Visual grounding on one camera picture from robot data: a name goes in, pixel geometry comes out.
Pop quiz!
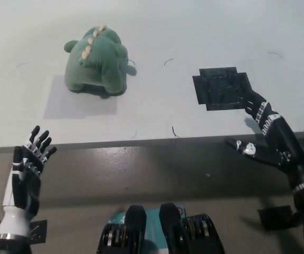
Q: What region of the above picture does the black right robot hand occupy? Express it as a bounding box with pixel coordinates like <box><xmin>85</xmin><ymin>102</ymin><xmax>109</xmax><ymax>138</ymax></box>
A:
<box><xmin>225</xmin><ymin>89</ymin><xmax>304</xmax><ymax>191</ymax></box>

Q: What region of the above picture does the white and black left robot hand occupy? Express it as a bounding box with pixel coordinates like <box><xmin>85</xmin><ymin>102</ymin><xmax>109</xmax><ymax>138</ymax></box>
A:
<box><xmin>2</xmin><ymin>125</ymin><xmax>57</xmax><ymax>220</ymax></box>

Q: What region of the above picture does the green plush dinosaur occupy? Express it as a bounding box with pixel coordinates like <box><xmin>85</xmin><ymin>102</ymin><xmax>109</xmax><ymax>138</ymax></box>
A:
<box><xmin>63</xmin><ymin>24</ymin><xmax>137</xmax><ymax>99</ymax></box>

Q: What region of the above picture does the black floor tape patch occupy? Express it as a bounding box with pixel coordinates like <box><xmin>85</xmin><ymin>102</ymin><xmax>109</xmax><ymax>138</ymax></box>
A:
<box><xmin>29</xmin><ymin>219</ymin><xmax>48</xmax><ymax>243</ymax></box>
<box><xmin>257</xmin><ymin>205</ymin><xmax>298</xmax><ymax>231</ymax></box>

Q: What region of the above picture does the black tape square on table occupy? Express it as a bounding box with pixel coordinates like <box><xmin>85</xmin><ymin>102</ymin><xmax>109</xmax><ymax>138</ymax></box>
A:
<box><xmin>192</xmin><ymin>66</ymin><xmax>255</xmax><ymax>112</ymax></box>

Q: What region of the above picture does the grey tape square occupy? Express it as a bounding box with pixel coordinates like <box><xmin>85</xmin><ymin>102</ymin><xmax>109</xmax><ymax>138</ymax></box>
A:
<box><xmin>43</xmin><ymin>75</ymin><xmax>118</xmax><ymax>119</ymax></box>

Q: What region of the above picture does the black and teal robot body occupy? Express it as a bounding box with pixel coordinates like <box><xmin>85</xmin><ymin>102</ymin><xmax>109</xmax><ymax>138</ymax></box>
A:
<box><xmin>96</xmin><ymin>203</ymin><xmax>226</xmax><ymax>254</ymax></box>

